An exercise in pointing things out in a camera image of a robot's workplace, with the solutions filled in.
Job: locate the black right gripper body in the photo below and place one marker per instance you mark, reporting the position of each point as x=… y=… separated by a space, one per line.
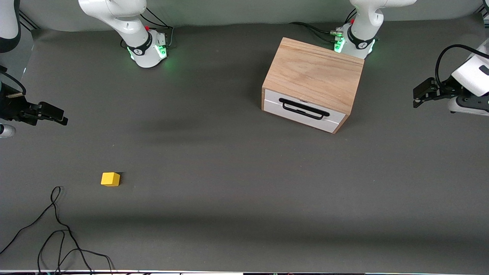
x=11 y=108

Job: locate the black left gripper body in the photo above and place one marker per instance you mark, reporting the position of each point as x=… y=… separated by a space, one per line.
x=447 y=90

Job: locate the yellow wooden block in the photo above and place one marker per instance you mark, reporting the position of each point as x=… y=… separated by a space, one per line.
x=110 y=179

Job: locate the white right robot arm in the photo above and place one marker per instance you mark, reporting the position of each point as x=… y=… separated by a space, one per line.
x=114 y=15

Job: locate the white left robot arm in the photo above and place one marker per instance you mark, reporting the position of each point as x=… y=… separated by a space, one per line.
x=366 y=23

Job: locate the wooden drawer cabinet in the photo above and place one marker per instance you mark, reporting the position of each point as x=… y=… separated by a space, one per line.
x=313 y=72

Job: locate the black frame rail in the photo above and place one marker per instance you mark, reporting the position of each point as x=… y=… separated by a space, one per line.
x=28 y=21

